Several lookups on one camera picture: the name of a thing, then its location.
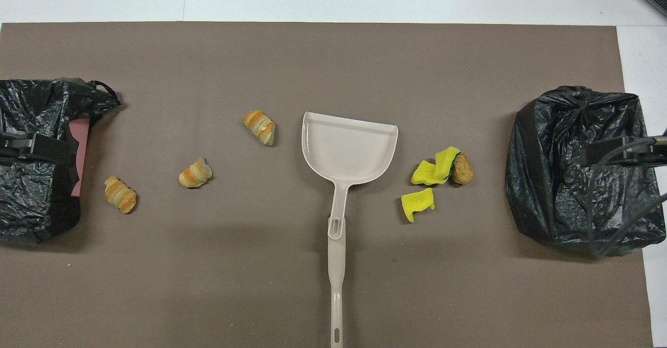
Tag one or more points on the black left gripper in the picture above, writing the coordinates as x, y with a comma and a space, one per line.
52, 150

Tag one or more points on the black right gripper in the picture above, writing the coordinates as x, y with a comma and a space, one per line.
615, 152

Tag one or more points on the brown cork lump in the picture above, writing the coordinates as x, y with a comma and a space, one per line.
462, 171

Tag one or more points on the yellow green sponge piece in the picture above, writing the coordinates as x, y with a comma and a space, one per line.
447, 161

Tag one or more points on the orange striped croissant piece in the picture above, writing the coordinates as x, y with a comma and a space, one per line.
259, 126

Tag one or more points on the beige plastic dustpan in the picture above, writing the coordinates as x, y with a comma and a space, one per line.
349, 150

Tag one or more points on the beige hand brush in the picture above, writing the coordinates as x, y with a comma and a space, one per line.
336, 264

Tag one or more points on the pink bin rim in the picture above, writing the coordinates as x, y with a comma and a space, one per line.
81, 145

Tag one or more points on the black trash bag pink bin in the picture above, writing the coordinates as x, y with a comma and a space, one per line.
31, 202

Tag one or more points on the brown table mat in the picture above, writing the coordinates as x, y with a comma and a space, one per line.
208, 285

